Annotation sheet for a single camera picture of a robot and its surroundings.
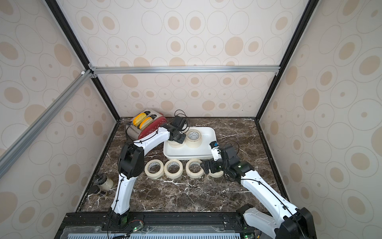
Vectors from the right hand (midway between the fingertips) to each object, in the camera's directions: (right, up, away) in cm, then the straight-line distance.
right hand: (207, 163), depth 80 cm
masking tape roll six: (+6, -9, +9) cm, 14 cm away
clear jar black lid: (-56, -9, -3) cm, 57 cm away
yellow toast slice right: (-36, +23, +9) cm, 44 cm away
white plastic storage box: (+3, +15, +26) cm, 30 cm away
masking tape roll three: (-21, -9, +8) cm, 24 cm away
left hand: (-14, +14, +19) cm, 28 cm away
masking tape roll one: (-20, +8, +19) cm, 28 cm away
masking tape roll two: (-8, +12, +26) cm, 29 cm away
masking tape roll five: (-32, -6, +12) cm, 35 cm away
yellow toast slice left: (-41, +25, +12) cm, 50 cm away
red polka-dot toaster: (-45, +16, +13) cm, 50 cm away
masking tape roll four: (-8, -8, +8) cm, 14 cm away
